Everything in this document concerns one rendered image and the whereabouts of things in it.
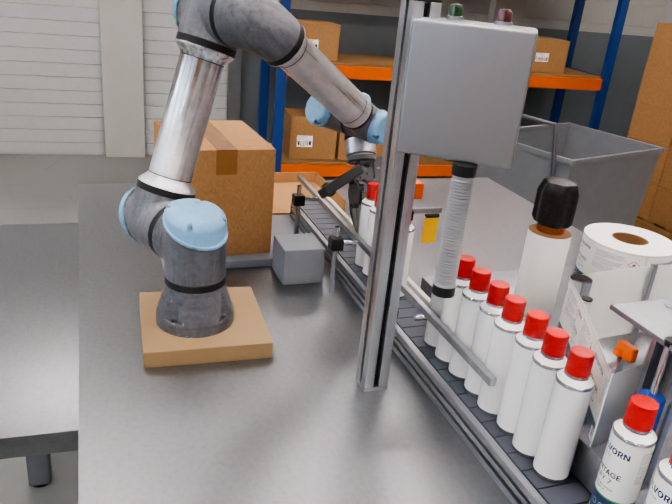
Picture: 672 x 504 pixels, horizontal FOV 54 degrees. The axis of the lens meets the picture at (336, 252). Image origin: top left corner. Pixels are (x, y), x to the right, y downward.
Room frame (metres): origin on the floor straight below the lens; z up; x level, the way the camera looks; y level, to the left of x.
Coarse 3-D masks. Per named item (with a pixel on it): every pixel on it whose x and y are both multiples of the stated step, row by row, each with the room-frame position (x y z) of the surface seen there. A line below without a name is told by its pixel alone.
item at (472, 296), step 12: (480, 276) 1.01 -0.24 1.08; (468, 288) 1.03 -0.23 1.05; (480, 288) 1.01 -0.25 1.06; (468, 300) 1.01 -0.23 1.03; (480, 300) 1.00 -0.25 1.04; (468, 312) 1.01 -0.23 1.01; (456, 324) 1.03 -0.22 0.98; (468, 324) 1.01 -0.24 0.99; (468, 336) 1.00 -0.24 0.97; (468, 348) 1.00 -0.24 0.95; (456, 360) 1.01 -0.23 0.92; (456, 372) 1.01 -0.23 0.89
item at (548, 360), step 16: (544, 336) 0.84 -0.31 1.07; (560, 336) 0.82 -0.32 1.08; (544, 352) 0.83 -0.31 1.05; (560, 352) 0.82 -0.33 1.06; (544, 368) 0.81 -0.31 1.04; (560, 368) 0.81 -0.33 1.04; (528, 384) 0.83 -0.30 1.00; (544, 384) 0.81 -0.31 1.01; (528, 400) 0.82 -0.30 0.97; (544, 400) 0.81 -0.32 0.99; (528, 416) 0.82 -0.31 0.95; (544, 416) 0.81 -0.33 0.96; (528, 432) 0.81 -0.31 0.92; (528, 448) 0.81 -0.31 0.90
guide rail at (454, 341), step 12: (300, 180) 1.85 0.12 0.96; (312, 192) 1.75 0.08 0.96; (324, 204) 1.65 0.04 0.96; (336, 216) 1.56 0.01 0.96; (348, 228) 1.49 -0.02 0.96; (360, 240) 1.42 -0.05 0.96; (408, 288) 1.19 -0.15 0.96; (420, 300) 1.14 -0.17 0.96; (432, 312) 1.10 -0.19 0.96; (432, 324) 1.07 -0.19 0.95; (444, 324) 1.05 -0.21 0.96; (444, 336) 1.03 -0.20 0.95; (456, 336) 1.01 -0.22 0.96; (456, 348) 0.99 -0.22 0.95; (468, 360) 0.95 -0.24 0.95; (480, 372) 0.92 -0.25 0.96; (492, 384) 0.89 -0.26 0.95
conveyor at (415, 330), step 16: (304, 208) 1.83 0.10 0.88; (320, 208) 1.84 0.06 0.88; (320, 224) 1.71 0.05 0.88; (336, 224) 1.72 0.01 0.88; (352, 256) 1.51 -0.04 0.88; (400, 304) 1.28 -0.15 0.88; (400, 320) 1.20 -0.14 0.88; (416, 336) 1.15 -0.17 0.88; (432, 352) 1.09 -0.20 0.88; (448, 384) 0.99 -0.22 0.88; (464, 400) 0.94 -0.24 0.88; (480, 416) 0.90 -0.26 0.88; (496, 432) 0.87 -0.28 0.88; (512, 448) 0.83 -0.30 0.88; (528, 464) 0.80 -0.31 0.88; (528, 480) 0.77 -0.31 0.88; (544, 480) 0.77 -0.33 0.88; (576, 480) 0.77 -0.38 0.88; (544, 496) 0.73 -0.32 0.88; (560, 496) 0.74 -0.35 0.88; (576, 496) 0.74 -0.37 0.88
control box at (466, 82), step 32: (416, 32) 0.97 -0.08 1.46; (448, 32) 0.96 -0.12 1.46; (480, 32) 0.95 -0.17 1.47; (512, 32) 0.94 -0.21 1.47; (416, 64) 0.97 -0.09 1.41; (448, 64) 0.96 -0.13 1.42; (480, 64) 0.95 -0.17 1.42; (512, 64) 0.94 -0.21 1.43; (416, 96) 0.97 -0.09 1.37; (448, 96) 0.96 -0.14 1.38; (480, 96) 0.95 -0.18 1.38; (512, 96) 0.94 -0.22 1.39; (416, 128) 0.97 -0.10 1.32; (448, 128) 0.96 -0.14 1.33; (480, 128) 0.95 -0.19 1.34; (512, 128) 0.94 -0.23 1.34; (480, 160) 0.94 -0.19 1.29; (512, 160) 0.94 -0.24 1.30
